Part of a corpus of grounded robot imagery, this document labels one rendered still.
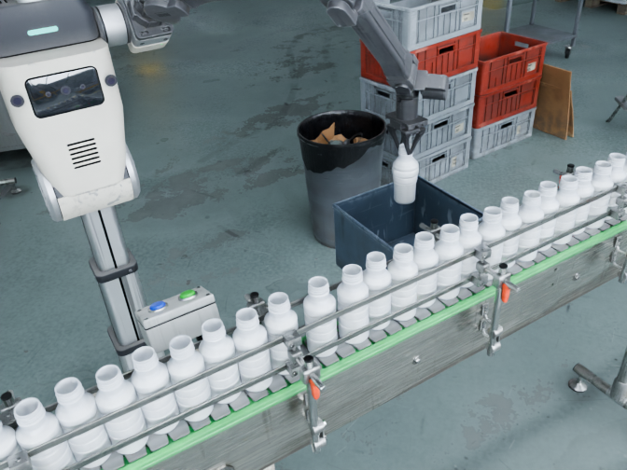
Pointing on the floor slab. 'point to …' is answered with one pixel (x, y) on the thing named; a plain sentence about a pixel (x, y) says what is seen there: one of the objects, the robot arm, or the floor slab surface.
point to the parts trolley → (543, 29)
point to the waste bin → (340, 163)
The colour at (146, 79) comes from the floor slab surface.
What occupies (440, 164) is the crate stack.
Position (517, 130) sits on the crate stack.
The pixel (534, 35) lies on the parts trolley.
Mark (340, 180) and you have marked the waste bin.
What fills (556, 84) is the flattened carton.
